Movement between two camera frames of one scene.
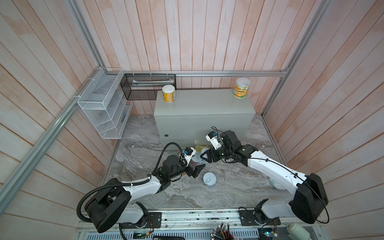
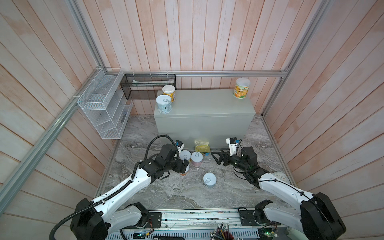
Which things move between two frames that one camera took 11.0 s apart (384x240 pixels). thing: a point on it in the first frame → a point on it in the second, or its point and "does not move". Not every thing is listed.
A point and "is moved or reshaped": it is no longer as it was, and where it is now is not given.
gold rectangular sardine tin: x=199 y=148 does not move
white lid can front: x=209 y=180 does not move
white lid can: x=197 y=158 is moved or reshaped
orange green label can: x=241 y=87 does not move
